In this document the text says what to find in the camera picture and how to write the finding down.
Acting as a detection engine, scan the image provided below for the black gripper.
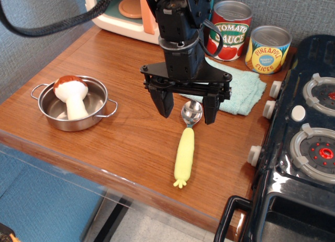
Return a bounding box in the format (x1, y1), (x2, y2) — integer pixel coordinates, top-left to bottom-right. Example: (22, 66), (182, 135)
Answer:
(140, 38), (232, 125)

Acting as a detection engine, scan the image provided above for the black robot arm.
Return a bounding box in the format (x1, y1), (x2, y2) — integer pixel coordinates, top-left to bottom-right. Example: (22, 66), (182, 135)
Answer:
(140, 0), (232, 124)

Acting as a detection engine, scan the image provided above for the light blue folded cloth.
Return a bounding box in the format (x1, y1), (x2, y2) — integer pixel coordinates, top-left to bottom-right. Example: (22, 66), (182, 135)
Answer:
(178, 56), (267, 116)

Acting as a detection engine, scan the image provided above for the small steel pot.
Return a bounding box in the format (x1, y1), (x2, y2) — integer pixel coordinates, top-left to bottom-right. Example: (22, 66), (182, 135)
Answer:
(30, 75), (118, 132)

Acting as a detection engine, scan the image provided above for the tomato sauce can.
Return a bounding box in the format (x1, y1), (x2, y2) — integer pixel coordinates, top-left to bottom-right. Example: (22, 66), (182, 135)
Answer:
(207, 0), (253, 61)

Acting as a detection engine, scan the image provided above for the pineapple slices can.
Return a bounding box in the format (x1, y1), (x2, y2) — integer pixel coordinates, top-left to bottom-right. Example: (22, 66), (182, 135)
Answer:
(245, 25), (292, 74)

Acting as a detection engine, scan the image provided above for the toy microwave oven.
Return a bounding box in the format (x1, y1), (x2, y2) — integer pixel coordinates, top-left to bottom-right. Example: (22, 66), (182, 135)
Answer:
(93, 0), (159, 44)

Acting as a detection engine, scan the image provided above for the plush mushroom toy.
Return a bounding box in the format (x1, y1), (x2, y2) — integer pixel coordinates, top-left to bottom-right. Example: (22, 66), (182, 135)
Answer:
(53, 75), (88, 120)

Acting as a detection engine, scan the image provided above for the black toy stove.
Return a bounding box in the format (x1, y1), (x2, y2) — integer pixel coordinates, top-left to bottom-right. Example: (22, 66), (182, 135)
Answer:
(215, 34), (334, 241)

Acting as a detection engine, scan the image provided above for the spoon with yellow handle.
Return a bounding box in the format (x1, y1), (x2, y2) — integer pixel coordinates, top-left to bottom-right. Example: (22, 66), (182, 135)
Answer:
(173, 100), (203, 189)

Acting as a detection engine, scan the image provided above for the thin black wire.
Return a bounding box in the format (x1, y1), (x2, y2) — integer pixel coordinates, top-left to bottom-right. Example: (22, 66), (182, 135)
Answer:
(198, 19), (224, 58)

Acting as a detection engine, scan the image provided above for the black braided cable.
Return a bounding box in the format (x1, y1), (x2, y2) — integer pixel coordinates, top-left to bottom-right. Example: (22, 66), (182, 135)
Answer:
(0, 0), (122, 38)

